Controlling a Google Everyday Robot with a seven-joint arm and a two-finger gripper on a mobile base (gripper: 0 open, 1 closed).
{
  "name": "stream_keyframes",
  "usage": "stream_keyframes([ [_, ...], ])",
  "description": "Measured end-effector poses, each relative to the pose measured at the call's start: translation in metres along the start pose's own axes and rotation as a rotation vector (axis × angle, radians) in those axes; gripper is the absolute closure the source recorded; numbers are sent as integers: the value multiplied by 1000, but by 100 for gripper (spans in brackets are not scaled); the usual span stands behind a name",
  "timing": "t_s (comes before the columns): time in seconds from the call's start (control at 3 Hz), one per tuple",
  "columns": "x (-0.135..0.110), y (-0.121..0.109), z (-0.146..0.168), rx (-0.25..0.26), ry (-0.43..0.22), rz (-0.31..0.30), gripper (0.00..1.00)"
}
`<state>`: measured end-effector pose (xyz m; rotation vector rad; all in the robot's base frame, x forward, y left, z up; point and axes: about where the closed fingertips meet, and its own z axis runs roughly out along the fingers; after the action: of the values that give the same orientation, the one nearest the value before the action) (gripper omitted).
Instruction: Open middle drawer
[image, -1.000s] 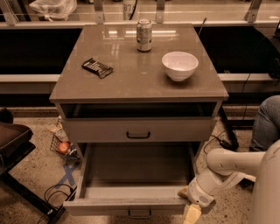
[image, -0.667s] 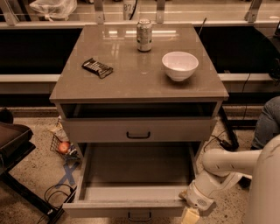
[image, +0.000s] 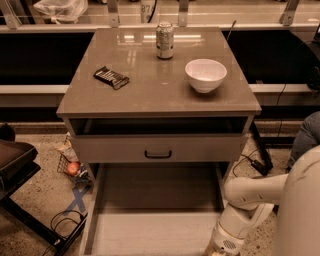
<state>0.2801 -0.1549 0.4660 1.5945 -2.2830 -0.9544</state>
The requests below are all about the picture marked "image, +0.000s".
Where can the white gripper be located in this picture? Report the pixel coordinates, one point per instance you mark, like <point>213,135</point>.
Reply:
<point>224,242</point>

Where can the grey drawer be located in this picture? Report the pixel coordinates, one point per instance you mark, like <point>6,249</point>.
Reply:
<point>146,140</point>
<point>153,210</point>

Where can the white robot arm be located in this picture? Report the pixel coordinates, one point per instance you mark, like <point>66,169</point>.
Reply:
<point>251,200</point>

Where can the grey drawer cabinet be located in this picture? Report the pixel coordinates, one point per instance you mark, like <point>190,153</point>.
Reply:
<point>157,88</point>

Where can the person leg in jeans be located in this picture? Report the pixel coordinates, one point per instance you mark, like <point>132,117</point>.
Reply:
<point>307,138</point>

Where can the white ceramic bowl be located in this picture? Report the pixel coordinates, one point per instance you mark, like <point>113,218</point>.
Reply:
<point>205,75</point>

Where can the red apple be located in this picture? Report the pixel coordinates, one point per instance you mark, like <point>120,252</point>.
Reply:
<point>72,168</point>

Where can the dark snack bar wrapper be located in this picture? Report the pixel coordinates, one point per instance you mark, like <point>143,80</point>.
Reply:
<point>111,78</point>

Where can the silver soda can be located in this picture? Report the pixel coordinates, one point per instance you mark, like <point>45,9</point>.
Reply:
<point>165,40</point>

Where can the clear plastic bag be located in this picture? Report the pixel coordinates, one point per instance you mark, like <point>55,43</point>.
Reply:
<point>61,11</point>

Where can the wire basket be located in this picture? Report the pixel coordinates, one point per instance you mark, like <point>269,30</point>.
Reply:
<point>82,175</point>

